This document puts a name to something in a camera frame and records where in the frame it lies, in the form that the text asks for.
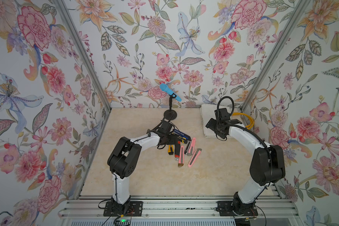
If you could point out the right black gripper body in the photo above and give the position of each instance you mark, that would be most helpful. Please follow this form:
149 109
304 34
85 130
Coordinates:
214 125

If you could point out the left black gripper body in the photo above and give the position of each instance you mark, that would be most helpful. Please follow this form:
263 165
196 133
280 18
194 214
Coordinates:
169 139

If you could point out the blue utility knife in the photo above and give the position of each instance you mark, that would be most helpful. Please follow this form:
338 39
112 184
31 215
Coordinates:
182 135

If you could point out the white canvas pouch yellow handles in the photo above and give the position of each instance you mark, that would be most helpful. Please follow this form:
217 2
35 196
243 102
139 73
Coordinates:
208 116

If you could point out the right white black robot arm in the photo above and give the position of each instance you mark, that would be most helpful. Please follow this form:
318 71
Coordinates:
267 165

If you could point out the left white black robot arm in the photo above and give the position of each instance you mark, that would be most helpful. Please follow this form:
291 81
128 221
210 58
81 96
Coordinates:
123 159

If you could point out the red black utility knife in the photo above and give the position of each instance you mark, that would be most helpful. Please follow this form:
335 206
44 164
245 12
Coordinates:
177 150

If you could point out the grey small utility knife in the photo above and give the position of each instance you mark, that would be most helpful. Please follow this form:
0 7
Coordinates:
187 147

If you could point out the pink utility knife middle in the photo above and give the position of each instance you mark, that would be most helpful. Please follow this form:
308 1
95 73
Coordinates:
191 147

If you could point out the pink utility knife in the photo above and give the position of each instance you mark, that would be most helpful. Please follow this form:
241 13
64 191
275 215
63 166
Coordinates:
181 157
191 147
194 157

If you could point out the pink utility knife left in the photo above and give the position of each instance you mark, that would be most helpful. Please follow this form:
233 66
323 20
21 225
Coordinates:
181 157

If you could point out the pink utility knife right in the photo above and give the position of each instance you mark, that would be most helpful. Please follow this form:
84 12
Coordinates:
194 157

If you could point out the blue microphone on black stand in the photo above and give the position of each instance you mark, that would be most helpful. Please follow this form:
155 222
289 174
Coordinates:
170 114

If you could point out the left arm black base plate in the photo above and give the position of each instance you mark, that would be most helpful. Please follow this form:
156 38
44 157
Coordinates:
123 209

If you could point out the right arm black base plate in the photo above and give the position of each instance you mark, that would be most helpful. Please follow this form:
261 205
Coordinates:
236 209

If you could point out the aluminium front rail frame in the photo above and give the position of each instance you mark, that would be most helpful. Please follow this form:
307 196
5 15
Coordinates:
179 211

